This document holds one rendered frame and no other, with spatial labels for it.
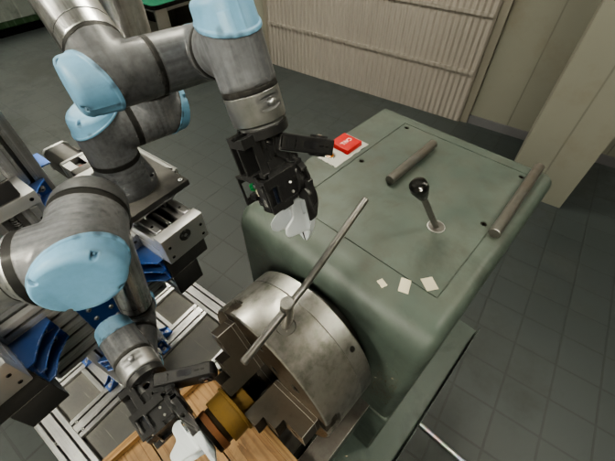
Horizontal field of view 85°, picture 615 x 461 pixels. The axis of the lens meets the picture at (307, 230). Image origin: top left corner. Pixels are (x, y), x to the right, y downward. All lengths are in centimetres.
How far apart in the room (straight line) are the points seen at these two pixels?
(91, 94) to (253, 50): 20
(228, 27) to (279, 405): 58
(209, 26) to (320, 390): 53
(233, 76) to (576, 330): 228
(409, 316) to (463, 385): 142
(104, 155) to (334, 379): 70
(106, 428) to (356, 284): 137
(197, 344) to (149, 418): 107
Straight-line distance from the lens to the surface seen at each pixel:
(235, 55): 44
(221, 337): 64
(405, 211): 75
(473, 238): 74
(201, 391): 95
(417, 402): 132
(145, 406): 72
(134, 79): 50
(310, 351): 58
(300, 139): 51
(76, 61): 50
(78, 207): 58
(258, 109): 45
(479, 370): 206
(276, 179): 47
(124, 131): 91
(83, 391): 188
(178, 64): 52
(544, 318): 239
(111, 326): 82
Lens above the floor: 176
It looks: 48 degrees down
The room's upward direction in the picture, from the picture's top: straight up
